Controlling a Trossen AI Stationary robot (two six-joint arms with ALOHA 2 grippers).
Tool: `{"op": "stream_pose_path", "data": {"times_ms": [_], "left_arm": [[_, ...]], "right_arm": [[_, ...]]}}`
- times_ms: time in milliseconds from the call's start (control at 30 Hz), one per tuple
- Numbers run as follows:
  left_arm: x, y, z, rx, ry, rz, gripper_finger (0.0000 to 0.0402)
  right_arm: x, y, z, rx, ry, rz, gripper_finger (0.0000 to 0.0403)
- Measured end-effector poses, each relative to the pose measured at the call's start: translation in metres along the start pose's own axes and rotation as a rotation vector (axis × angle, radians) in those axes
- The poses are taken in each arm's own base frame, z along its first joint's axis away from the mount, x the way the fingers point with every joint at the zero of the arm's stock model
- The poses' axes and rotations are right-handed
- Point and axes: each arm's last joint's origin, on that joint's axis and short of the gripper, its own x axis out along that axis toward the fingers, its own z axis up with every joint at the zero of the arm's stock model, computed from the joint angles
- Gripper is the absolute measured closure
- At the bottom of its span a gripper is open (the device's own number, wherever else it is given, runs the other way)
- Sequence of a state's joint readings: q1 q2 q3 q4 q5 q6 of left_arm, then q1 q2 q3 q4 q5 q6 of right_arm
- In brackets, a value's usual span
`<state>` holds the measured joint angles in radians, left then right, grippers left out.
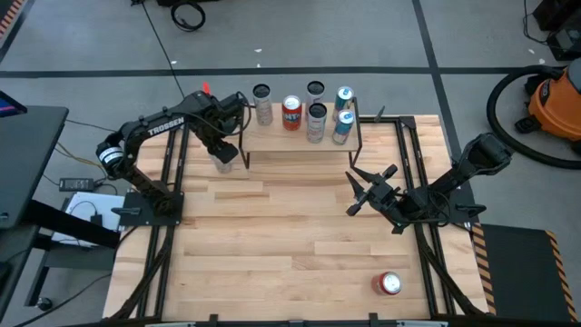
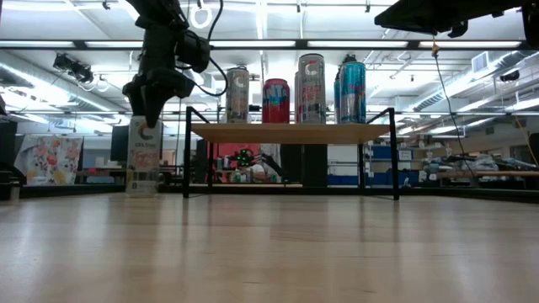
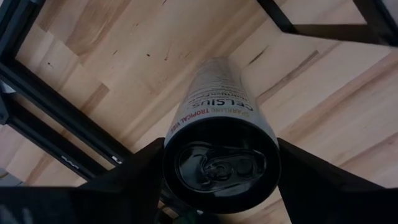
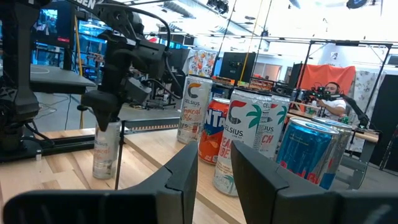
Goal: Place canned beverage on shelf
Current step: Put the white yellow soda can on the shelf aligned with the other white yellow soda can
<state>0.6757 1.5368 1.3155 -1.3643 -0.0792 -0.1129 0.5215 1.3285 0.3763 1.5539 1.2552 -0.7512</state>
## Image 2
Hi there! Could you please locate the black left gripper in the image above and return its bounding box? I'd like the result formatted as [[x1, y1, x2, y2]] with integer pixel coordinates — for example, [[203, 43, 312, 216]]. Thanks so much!
[[122, 24, 197, 129]]

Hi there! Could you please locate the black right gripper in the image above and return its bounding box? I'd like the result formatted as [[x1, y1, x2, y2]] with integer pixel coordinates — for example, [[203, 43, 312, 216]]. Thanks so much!
[[373, 0, 523, 38]]

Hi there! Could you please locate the white Celsius Tropical Vibe can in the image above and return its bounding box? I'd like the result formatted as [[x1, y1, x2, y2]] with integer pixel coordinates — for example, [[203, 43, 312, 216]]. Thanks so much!
[[125, 115, 163, 199]]

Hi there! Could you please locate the white Celsius Peach Vibe can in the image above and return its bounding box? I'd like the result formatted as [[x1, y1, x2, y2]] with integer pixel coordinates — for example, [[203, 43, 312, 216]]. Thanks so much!
[[293, 70, 300, 125], [297, 53, 327, 125]]

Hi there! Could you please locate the red Fanta strawberry can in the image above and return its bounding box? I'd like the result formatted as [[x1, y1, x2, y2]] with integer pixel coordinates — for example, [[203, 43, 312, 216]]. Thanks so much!
[[261, 77, 291, 125]]

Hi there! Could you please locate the blue storage shelf unit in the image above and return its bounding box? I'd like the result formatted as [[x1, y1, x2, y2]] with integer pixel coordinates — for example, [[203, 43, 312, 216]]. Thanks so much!
[[364, 144, 420, 187]]

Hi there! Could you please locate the wooden shelf with black legs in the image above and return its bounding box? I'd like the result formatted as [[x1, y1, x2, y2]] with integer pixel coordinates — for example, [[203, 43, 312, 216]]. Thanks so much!
[[182, 105, 400, 201]]

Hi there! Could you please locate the black background monitor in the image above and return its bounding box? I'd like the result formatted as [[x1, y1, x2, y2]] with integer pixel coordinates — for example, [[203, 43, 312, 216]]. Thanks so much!
[[109, 125, 130, 163]]

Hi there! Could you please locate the white air vent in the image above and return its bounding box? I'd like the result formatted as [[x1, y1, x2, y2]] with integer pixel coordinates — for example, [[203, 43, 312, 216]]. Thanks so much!
[[471, 50, 491, 73]]

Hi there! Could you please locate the red panel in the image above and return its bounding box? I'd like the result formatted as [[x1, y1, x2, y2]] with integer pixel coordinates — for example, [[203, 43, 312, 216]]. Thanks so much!
[[216, 142, 262, 172]]

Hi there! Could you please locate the floral cloth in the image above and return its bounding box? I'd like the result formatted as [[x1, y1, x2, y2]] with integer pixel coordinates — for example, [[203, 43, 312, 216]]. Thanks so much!
[[14, 135, 84, 187]]

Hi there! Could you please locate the black overhead beam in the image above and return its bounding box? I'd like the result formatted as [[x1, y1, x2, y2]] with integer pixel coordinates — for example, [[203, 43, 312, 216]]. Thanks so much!
[[0, 38, 539, 51]]

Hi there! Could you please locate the person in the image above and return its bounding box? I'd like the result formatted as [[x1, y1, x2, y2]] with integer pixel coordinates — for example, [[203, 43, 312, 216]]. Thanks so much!
[[246, 163, 282, 183]]

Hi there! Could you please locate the cluttered background workbench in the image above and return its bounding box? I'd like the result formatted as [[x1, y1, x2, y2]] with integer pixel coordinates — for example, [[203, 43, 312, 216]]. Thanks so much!
[[420, 153, 539, 190]]

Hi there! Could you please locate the black cabinet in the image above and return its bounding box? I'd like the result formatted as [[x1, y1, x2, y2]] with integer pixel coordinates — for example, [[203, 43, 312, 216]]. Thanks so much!
[[280, 144, 328, 189]]

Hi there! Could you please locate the hanging cable with yellow tag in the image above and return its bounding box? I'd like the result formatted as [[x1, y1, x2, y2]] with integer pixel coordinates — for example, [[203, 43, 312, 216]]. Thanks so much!
[[427, 35, 479, 180]]

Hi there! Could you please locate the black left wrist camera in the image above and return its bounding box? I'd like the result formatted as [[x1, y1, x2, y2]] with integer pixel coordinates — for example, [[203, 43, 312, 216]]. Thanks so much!
[[175, 28, 211, 73]]

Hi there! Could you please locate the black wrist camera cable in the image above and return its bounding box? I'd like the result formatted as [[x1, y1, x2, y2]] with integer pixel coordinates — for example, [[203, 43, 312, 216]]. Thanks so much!
[[184, 0, 229, 98]]

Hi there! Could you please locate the white hanging ring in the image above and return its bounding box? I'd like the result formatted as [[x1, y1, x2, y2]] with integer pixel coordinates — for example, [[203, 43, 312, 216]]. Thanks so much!
[[189, 3, 214, 30]]

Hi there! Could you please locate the black aluminium table frame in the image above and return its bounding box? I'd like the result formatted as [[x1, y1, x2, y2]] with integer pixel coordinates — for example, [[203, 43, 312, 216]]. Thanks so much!
[[0, 162, 539, 205]]

